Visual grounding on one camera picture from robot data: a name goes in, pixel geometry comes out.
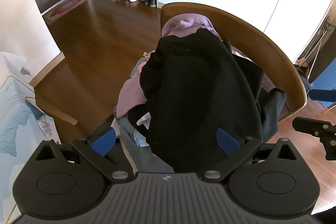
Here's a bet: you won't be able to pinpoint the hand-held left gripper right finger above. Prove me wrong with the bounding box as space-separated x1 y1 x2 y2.
198 127 300 184

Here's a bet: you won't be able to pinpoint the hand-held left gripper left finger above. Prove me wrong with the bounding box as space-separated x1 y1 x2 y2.
34 127 135 185

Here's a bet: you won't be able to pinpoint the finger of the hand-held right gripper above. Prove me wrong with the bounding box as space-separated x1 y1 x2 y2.
310 89 336 103
292 116 336 161

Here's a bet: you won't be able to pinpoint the black garment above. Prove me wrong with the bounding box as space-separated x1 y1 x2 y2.
139 28 286 173

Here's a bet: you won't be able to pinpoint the metal clothes rack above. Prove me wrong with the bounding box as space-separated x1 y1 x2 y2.
297 17 336 77

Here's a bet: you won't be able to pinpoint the blue box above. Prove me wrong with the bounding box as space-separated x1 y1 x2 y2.
312 59 336 90

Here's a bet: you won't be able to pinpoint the light blue cloth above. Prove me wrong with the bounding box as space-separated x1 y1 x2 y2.
131 130 151 148

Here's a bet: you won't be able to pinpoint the grey pants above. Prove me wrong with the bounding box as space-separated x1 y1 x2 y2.
115 114 174 174

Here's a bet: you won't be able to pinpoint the wooden table foot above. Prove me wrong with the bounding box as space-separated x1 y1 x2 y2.
34 94 78 125

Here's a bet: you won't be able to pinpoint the curved-back wooden chair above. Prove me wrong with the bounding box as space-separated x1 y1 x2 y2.
160 2 307 122

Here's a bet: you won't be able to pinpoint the printed mountain tablecloth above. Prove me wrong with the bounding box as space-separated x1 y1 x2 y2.
0 52 62 224

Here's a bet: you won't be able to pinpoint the lilac hoodie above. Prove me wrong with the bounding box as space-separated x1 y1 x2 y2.
113 13 276 119

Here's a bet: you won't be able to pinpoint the red patterned rug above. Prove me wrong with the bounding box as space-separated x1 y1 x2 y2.
42 0 99 25

